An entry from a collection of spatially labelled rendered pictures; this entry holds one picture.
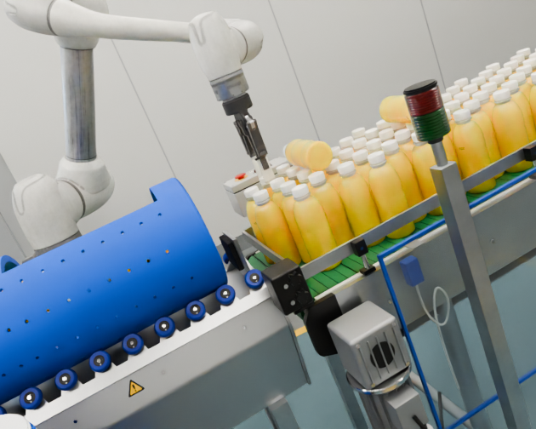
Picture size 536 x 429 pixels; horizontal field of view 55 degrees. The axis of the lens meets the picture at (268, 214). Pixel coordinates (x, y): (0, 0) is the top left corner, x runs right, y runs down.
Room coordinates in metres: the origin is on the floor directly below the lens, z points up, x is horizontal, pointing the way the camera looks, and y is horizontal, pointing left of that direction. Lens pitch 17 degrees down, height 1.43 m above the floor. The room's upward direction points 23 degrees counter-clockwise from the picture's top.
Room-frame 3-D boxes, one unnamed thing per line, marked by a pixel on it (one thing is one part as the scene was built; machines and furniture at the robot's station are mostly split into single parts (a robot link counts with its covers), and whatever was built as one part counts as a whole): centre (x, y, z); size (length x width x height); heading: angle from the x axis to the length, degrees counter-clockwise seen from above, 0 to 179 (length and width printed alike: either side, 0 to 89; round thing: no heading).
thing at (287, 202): (1.22, -0.07, 1.00); 0.07 x 0.07 x 0.19
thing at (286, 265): (1.01, 0.02, 0.95); 0.10 x 0.07 x 0.10; 14
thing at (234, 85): (1.36, -0.04, 1.36); 0.09 x 0.09 x 0.06
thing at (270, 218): (1.24, 0.00, 1.00); 0.07 x 0.07 x 0.19
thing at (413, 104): (0.94, -0.35, 1.23); 0.06 x 0.06 x 0.04
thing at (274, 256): (1.21, 0.04, 0.96); 0.40 x 0.01 x 0.03; 14
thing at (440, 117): (0.94, -0.35, 1.18); 0.06 x 0.06 x 0.05
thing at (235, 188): (1.52, -0.02, 1.05); 0.20 x 0.10 x 0.10; 104
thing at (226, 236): (1.19, 0.11, 0.99); 0.10 x 0.02 x 0.12; 14
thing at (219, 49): (1.37, -0.04, 1.47); 0.13 x 0.11 x 0.16; 150
